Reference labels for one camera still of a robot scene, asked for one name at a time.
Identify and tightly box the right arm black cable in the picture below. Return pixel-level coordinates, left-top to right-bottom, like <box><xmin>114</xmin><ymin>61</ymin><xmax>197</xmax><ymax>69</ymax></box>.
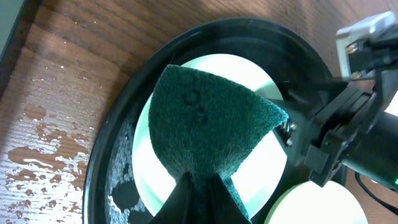
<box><xmin>354</xmin><ymin>172</ymin><xmax>398</xmax><ymax>217</ymax></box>

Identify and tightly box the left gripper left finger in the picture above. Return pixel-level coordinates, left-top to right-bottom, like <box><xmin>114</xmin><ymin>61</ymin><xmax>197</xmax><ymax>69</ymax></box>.
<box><xmin>149</xmin><ymin>172</ymin><xmax>194</xmax><ymax>224</ymax></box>

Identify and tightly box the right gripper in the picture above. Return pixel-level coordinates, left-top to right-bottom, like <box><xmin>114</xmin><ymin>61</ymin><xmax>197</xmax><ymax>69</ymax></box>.
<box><xmin>272</xmin><ymin>69</ymin><xmax>392</xmax><ymax>188</ymax></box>

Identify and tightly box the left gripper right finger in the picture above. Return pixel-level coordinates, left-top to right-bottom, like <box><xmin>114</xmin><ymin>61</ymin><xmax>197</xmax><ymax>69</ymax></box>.
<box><xmin>204</xmin><ymin>174</ymin><xmax>250</xmax><ymax>224</ymax></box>

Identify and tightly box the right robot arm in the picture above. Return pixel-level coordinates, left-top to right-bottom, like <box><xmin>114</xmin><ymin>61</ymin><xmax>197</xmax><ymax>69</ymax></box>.
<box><xmin>274</xmin><ymin>70</ymin><xmax>397</xmax><ymax>190</ymax></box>

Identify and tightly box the green yellow scrub sponge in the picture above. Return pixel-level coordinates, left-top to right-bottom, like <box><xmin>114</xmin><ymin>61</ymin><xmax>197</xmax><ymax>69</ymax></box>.
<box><xmin>149</xmin><ymin>65</ymin><xmax>288</xmax><ymax>223</ymax></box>

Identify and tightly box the black round serving tray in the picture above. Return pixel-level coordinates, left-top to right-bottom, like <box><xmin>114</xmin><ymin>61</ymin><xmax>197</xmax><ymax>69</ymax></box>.
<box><xmin>83</xmin><ymin>17</ymin><xmax>332</xmax><ymax>223</ymax></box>

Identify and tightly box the mint plate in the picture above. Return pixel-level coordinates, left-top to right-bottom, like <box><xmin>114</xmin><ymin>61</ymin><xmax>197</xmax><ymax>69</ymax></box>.
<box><xmin>132</xmin><ymin>54</ymin><xmax>287</xmax><ymax>217</ymax></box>
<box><xmin>264</xmin><ymin>181</ymin><xmax>368</xmax><ymax>224</ymax></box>

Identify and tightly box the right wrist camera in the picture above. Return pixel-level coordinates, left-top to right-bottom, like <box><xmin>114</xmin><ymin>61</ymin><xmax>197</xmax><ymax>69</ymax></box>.
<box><xmin>336</xmin><ymin>11</ymin><xmax>397</xmax><ymax>81</ymax></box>

